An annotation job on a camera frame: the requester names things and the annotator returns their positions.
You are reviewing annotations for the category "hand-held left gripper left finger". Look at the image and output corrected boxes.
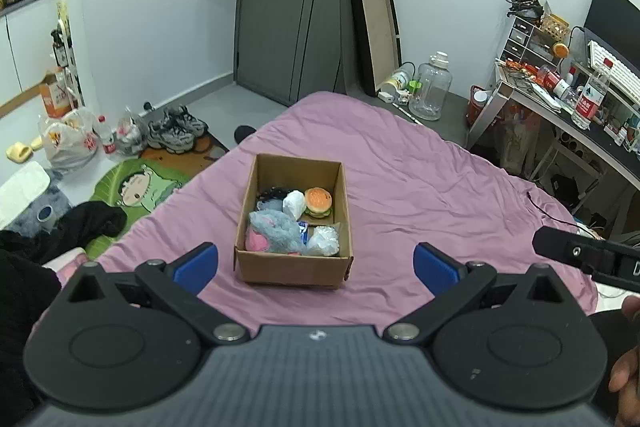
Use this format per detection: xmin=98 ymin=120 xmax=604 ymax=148
xmin=65 ymin=242 xmax=252 ymax=347

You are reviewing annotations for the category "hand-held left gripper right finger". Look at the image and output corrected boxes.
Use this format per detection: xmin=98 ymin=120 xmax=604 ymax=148
xmin=382 ymin=241 xmax=572 ymax=344

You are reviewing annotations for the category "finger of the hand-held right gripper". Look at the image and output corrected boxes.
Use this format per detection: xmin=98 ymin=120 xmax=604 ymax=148
xmin=532 ymin=226 xmax=623 ymax=280

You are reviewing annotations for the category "grey plush mouse toy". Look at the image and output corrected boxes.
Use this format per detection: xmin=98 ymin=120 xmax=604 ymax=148
xmin=245 ymin=210 xmax=307 ymax=255

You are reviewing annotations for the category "brown cardboard box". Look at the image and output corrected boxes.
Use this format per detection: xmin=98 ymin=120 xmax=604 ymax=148
xmin=233 ymin=153 xmax=354 ymax=291

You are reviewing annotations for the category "white stuffing plastic bag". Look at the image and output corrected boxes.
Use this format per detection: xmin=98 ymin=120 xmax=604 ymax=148
xmin=306 ymin=226 xmax=342 ymax=258

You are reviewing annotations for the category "white soft wad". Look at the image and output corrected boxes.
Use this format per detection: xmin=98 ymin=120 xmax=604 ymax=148
xmin=282 ymin=190 xmax=307 ymax=219

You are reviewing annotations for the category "burger plush toy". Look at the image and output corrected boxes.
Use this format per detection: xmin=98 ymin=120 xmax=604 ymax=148
xmin=304 ymin=187 xmax=333 ymax=222

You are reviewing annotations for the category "person's right hand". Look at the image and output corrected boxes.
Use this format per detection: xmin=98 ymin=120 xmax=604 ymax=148
xmin=609 ymin=296 xmax=640 ymax=427

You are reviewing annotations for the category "green cartoon floor mat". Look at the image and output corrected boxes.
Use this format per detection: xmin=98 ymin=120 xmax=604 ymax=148
xmin=84 ymin=158 xmax=193 ymax=260

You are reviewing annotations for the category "black hair scrunchie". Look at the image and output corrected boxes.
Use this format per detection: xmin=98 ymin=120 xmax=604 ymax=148
xmin=257 ymin=186 xmax=292 ymax=204

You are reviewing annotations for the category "pink bed sheet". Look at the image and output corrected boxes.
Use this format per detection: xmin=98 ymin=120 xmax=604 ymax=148
xmin=94 ymin=91 xmax=599 ymax=333

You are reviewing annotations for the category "white desk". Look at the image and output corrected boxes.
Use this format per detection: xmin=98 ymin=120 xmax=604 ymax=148
xmin=467 ymin=59 xmax=640 ymax=238

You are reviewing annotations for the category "white shopping bag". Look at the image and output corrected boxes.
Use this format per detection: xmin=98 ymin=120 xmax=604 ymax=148
xmin=500 ymin=104 xmax=543 ymax=175

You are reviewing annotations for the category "black clothing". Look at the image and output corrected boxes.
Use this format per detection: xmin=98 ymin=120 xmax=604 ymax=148
xmin=0 ymin=201 xmax=128 ymax=265

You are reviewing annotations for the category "grey sneaker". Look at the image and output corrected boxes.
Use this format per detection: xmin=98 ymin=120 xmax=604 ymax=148
xmin=146 ymin=116 xmax=197 ymax=154
xmin=165 ymin=106 xmax=209 ymax=138

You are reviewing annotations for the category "clear plastic trash bag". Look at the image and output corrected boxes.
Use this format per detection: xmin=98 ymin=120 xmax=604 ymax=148
xmin=116 ymin=107 xmax=150 ymax=156

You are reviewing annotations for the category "tall red label bottle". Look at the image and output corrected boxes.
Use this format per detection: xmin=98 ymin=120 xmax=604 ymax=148
xmin=571 ymin=58 xmax=613 ymax=130

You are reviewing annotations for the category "red label water bottle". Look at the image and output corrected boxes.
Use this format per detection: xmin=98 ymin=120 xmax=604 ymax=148
xmin=97 ymin=115 xmax=117 ymax=156

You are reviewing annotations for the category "grey fluffy rug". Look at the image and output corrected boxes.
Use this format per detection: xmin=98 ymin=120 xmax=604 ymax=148
xmin=0 ymin=184 xmax=73 ymax=238

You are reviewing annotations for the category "red thermos bottle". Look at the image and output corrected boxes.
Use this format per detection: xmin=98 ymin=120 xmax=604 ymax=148
xmin=467 ymin=85 xmax=490 ymax=128

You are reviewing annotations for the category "large clear water jug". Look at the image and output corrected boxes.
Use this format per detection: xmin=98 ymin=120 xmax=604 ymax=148
xmin=409 ymin=52 xmax=453 ymax=122

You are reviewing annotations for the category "white keyboard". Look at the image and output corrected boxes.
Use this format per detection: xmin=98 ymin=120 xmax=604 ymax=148
xmin=587 ymin=39 xmax=640 ymax=105

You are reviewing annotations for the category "white towel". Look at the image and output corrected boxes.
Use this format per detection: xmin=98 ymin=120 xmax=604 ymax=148
xmin=0 ymin=163 xmax=51 ymax=219

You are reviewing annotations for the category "yellow white jar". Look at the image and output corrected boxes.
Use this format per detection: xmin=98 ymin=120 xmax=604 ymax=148
xmin=376 ymin=69 xmax=408 ymax=96

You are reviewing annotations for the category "grey drawer organizer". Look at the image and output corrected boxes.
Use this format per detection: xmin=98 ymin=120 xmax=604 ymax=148
xmin=500 ymin=14 xmax=543 ymax=65

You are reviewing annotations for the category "orange carton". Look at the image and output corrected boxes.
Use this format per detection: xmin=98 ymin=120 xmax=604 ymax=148
xmin=39 ymin=68 xmax=73 ymax=118

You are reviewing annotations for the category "wicker basket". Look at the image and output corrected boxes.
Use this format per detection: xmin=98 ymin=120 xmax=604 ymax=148
xmin=541 ymin=13 xmax=571 ymax=42

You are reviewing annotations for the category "black monitor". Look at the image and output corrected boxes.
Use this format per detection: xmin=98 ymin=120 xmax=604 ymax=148
xmin=583 ymin=0 xmax=640 ymax=60

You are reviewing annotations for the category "leaning framed board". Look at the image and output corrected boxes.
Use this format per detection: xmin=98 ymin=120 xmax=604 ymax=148
xmin=347 ymin=0 xmax=403 ymax=98

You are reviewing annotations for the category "grey door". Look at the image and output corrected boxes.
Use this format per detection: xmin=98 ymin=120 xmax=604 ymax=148
xmin=233 ymin=0 xmax=388 ymax=108

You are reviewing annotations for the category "black cable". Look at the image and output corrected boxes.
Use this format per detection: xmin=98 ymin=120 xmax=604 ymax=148
xmin=526 ymin=191 xmax=601 ymax=238

